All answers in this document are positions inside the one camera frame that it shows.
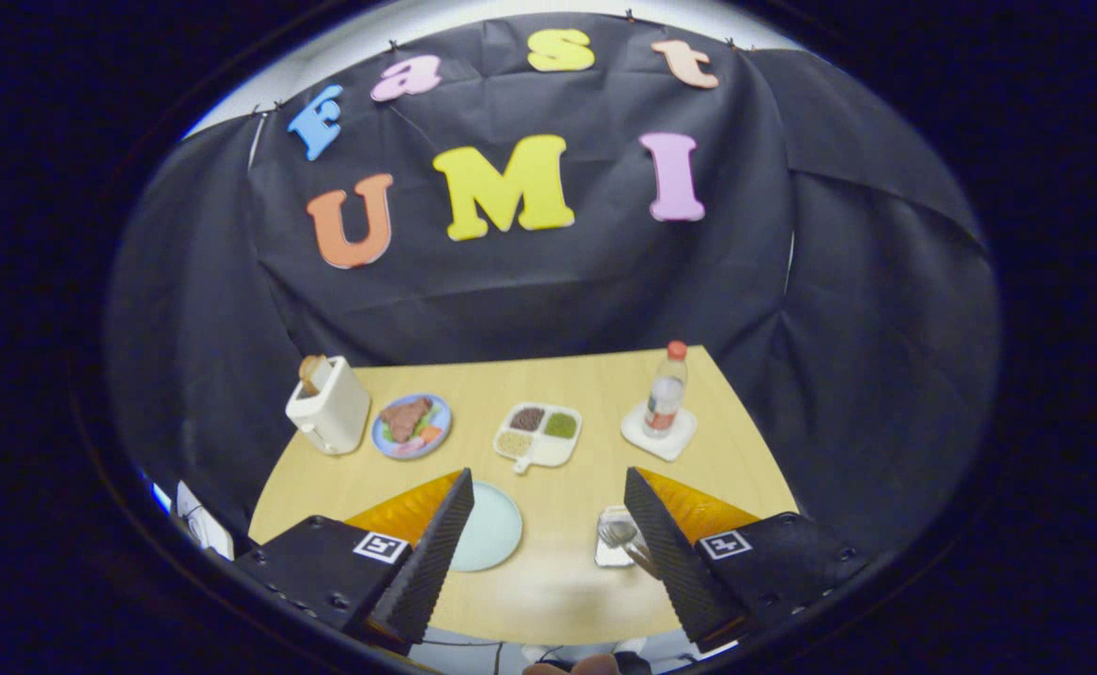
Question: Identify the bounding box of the clear cutlery drain rack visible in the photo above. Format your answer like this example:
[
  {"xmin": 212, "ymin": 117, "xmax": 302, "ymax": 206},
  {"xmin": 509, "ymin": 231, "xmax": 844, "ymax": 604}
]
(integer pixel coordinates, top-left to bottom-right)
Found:
[{"xmin": 594, "ymin": 504, "xmax": 648, "ymax": 570}]

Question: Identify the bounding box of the white toaster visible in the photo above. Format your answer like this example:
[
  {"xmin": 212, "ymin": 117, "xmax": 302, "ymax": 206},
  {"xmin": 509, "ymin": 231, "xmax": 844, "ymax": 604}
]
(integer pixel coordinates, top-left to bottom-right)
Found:
[{"xmin": 285, "ymin": 356, "xmax": 372, "ymax": 457}]

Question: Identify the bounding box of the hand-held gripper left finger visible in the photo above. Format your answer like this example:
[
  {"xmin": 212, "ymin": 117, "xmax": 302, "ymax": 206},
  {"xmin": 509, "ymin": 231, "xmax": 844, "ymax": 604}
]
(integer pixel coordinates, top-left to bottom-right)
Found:
[{"xmin": 234, "ymin": 467, "xmax": 476, "ymax": 657}]

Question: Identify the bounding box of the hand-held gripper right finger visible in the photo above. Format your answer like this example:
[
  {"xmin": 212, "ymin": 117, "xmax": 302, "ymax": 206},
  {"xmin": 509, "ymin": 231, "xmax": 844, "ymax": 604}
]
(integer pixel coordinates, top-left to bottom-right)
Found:
[{"xmin": 624, "ymin": 466, "xmax": 873, "ymax": 654}]

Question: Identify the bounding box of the clear water bottle red cap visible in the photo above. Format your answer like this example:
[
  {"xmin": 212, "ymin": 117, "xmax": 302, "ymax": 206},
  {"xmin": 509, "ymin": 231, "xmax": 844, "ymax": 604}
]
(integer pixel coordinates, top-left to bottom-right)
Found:
[{"xmin": 642, "ymin": 340, "xmax": 689, "ymax": 440}]

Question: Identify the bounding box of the white divided dish with beans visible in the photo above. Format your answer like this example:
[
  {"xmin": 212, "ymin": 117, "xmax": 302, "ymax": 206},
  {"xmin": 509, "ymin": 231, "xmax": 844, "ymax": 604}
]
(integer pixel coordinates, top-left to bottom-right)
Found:
[{"xmin": 493, "ymin": 402, "xmax": 583, "ymax": 475}]

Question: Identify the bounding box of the wooden-handled metal fork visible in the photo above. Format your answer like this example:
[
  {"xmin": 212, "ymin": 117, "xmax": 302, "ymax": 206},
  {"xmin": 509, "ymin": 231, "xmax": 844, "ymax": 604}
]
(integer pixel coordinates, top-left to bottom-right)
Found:
[{"xmin": 597, "ymin": 518, "xmax": 662, "ymax": 578}]

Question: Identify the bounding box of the light green plate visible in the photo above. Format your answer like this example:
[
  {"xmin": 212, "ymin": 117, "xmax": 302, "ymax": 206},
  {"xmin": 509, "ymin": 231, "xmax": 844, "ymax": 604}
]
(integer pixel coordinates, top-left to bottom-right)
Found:
[{"xmin": 448, "ymin": 481, "xmax": 524, "ymax": 574}]

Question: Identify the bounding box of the white square coaster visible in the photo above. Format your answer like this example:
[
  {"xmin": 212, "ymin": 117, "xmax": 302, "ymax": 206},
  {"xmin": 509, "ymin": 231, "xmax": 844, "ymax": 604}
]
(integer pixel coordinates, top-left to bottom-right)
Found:
[{"xmin": 620, "ymin": 401, "xmax": 699, "ymax": 462}]

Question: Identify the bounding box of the blue plate with food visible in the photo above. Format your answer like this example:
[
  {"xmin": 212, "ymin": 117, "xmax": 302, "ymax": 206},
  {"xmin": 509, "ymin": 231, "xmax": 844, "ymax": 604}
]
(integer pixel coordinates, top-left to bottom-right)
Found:
[{"xmin": 371, "ymin": 393, "xmax": 453, "ymax": 460}]

